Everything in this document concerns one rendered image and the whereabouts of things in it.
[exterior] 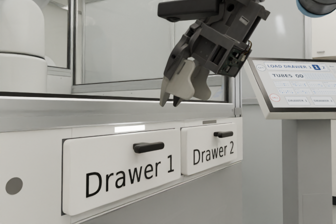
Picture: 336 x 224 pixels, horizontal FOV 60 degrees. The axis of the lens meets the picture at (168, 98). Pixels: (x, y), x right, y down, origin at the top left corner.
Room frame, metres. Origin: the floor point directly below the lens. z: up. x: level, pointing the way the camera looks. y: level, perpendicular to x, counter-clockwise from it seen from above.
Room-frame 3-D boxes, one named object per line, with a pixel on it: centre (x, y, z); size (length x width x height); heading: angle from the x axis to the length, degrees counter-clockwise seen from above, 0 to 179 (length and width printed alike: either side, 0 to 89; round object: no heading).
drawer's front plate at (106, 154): (0.55, 0.06, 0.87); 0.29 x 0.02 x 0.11; 144
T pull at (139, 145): (0.53, 0.04, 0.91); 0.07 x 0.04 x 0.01; 144
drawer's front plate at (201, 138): (0.80, -0.12, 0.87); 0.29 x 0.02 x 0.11; 144
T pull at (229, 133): (0.78, -0.14, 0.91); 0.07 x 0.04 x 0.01; 144
